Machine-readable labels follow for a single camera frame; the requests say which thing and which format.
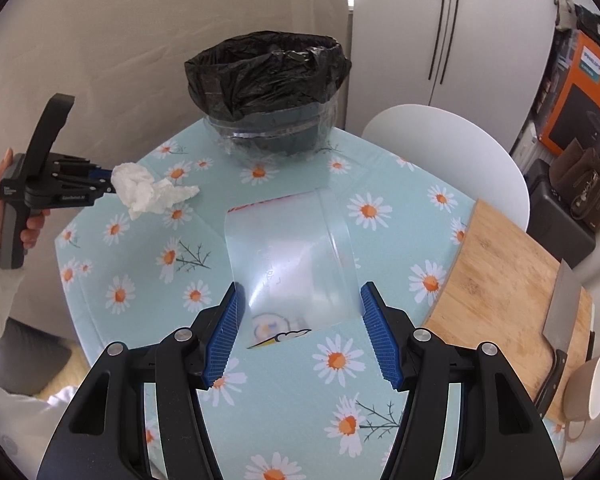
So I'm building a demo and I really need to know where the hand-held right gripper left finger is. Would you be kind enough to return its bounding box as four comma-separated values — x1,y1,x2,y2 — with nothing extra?
36,282,246,480

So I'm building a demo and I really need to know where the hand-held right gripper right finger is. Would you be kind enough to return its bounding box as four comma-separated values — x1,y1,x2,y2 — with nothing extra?
360,281,565,480

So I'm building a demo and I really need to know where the white tissue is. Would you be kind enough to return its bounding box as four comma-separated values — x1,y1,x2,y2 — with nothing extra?
111,161,201,221

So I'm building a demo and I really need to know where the labelled clear plastic cup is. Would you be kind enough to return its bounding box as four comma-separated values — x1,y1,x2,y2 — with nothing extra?
224,187,364,351

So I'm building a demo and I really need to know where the clear plastic trash bin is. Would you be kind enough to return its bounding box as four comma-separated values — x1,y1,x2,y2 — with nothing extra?
202,95,341,162

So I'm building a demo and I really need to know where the black bin bag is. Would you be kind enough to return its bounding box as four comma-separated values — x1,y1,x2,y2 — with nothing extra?
184,31,353,123

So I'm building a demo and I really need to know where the person's left hand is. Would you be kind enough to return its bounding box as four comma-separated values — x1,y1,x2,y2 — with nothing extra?
0,147,52,254

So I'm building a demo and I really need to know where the wooden cutting board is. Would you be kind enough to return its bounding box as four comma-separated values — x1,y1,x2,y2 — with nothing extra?
422,199,596,418

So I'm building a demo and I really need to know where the person's grey clothing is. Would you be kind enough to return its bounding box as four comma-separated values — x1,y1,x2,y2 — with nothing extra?
0,317,74,397

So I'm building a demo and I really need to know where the kitchen cleaver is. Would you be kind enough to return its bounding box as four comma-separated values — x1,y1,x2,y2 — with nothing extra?
532,259,586,406

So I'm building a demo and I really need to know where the white chair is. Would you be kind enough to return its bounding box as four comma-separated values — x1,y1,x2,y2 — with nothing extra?
361,104,531,233

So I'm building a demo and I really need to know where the black appliance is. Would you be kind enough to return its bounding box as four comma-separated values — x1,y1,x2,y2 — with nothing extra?
525,157,598,268

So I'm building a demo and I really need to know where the beige mug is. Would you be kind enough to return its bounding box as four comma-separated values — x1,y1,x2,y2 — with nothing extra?
560,352,600,443

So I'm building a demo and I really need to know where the person's white garment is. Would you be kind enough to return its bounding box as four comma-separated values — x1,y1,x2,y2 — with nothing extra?
0,375,88,466

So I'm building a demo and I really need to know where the brown leather bag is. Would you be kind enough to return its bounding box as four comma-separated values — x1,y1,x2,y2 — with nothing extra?
550,137,600,233

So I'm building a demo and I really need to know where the orange cardboard box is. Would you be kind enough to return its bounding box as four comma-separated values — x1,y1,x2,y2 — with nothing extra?
536,29,600,157

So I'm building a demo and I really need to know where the white refrigerator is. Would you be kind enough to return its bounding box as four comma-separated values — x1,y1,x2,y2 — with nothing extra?
352,0,563,111

